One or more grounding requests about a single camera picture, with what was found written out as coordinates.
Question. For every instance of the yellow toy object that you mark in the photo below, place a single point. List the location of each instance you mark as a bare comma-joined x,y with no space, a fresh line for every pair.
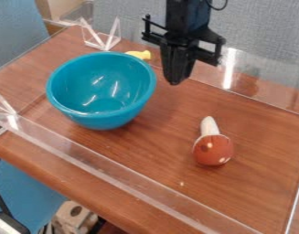
140,54

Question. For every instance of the clear acrylic front barrier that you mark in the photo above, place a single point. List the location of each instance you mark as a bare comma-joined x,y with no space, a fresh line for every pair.
178,206

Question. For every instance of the brown capped toy mushroom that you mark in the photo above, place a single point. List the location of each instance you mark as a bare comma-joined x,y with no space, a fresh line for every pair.
212,148

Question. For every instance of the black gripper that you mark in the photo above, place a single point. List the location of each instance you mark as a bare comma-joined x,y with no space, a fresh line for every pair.
180,58

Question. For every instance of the blue plastic bowl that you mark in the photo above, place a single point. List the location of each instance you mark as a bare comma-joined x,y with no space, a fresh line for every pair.
100,89

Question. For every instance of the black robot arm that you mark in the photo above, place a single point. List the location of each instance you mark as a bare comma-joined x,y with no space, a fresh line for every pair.
187,16

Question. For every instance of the clear acrylic corner bracket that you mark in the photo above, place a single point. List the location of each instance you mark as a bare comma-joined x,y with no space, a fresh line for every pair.
99,40

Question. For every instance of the white block with hole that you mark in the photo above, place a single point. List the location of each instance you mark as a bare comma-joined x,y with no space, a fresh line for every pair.
73,219

